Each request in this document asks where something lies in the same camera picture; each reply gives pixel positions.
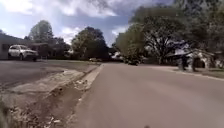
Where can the grey building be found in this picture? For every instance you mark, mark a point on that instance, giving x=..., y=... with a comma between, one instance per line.
x=4, y=45

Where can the white car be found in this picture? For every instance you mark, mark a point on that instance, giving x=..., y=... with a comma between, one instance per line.
x=22, y=52

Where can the dark vehicle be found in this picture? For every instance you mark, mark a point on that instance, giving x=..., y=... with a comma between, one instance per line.
x=133, y=62

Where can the tall green tree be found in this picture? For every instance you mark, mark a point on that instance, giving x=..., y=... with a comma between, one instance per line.
x=41, y=32

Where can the dark round tree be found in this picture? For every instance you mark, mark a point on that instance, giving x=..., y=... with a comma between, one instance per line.
x=89, y=43

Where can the grey asphalt road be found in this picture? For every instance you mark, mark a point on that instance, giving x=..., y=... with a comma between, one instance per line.
x=143, y=96

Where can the grass verge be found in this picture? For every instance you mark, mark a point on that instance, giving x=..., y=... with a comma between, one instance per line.
x=206, y=72

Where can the dark asphalt driveway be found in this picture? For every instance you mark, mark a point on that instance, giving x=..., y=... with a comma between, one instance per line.
x=26, y=71

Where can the large spreading tree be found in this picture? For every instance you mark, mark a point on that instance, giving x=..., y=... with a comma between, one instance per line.
x=163, y=30

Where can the bare dirt strip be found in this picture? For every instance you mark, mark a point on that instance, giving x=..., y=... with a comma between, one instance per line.
x=43, y=106

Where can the pale concrete kerb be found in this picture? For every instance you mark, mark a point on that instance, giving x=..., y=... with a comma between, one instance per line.
x=89, y=77

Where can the low dark building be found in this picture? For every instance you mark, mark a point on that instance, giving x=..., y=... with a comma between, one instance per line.
x=50, y=50

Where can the house with pale roof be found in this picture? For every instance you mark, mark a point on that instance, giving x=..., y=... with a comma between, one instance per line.
x=196, y=57

